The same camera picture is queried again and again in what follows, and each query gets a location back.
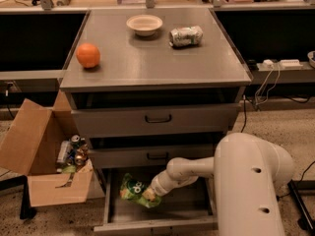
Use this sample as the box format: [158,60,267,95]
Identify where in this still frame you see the green rice chip bag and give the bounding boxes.
[120,173,161,208]

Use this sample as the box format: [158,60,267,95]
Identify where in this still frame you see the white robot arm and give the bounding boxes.
[143,133,294,236]

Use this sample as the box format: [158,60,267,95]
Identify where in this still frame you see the bottom grey drawer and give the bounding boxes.
[94,165,218,236]

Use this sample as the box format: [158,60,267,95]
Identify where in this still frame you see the grey drawer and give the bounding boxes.
[89,144,217,168]
[94,165,218,236]
[72,104,238,138]

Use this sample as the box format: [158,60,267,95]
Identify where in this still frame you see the middle grey drawer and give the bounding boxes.
[89,144,217,168]

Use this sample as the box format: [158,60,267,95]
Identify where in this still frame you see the top grey drawer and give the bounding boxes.
[72,104,238,138]

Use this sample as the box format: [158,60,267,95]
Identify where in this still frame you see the grey drawer cabinet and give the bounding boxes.
[59,7,254,236]

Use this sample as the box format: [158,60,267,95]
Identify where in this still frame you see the cans in cardboard box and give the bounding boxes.
[55,135,89,173]

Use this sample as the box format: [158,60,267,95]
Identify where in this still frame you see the cardboard box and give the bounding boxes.
[0,92,93,207]

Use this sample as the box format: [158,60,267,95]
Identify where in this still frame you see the black stool leg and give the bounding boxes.
[0,176,36,219]

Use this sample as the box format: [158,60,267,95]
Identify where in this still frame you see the black metal stand leg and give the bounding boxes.
[287,180,315,236]

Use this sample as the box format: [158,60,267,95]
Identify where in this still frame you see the orange fruit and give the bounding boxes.
[76,43,100,69]

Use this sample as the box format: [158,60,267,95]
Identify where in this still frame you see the crushed silver can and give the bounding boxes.
[169,26,203,47]

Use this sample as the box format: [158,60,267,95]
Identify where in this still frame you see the white paper bowl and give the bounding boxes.
[126,15,163,36]

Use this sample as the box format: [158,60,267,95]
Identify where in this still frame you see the white power strip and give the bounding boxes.
[262,59,302,70]

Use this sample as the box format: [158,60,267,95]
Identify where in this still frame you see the black power cable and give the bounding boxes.
[239,95,315,185]

